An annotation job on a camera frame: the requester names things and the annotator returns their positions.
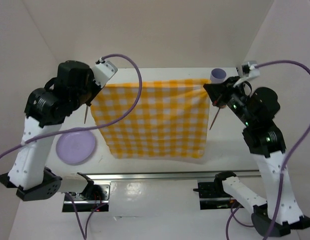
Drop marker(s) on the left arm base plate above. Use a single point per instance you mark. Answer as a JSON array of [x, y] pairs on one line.
[[98, 197]]

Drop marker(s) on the lilac cup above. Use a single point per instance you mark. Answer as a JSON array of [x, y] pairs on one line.
[[217, 76]]

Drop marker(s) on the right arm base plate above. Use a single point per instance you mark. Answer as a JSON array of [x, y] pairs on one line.
[[211, 199]]

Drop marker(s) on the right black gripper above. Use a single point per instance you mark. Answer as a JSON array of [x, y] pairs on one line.
[[217, 92]]

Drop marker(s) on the lilac plate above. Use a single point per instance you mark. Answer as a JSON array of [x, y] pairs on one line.
[[75, 148]]

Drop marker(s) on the aluminium front rail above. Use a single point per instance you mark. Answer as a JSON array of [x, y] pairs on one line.
[[149, 176]]

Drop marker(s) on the copper fork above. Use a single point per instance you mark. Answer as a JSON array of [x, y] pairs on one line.
[[86, 114]]

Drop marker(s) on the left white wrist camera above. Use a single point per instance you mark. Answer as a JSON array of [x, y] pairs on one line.
[[103, 71]]

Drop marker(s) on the yellow checkered cloth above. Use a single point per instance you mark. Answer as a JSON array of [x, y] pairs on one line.
[[156, 119]]

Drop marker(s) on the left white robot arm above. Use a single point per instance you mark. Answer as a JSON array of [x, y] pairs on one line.
[[46, 110]]

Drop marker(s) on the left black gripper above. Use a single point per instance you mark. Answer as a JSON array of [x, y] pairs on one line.
[[97, 88]]

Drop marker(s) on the copper spoon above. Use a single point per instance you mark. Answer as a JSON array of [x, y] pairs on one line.
[[216, 115]]

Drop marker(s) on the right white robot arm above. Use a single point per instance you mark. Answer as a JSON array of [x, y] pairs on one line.
[[279, 211]]

